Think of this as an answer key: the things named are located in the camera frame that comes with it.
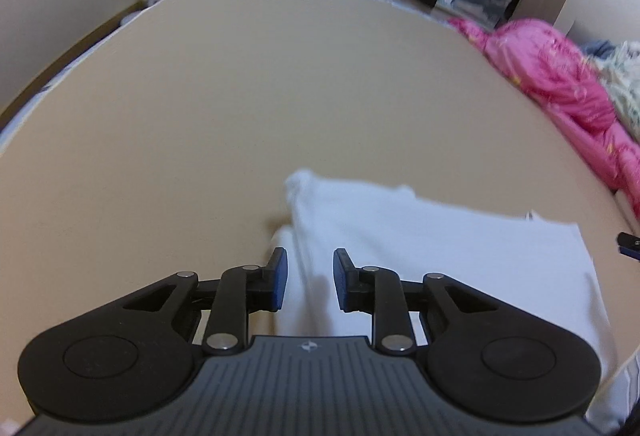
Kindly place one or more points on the floral white quilt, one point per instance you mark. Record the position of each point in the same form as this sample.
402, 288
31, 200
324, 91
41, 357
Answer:
625, 81

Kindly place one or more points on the pink quilt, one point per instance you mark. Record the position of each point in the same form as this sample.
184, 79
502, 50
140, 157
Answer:
555, 71

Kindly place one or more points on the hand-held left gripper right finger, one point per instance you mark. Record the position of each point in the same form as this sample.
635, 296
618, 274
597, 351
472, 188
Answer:
341, 278

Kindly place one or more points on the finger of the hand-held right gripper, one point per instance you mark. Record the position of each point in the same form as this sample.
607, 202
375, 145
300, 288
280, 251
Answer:
631, 246

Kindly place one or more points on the blue grey pillow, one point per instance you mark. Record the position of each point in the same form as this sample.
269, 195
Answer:
597, 48

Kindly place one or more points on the white garment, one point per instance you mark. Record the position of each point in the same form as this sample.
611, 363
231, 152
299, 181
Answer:
450, 256

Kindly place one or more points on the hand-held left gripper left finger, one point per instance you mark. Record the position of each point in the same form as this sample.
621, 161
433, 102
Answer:
280, 278

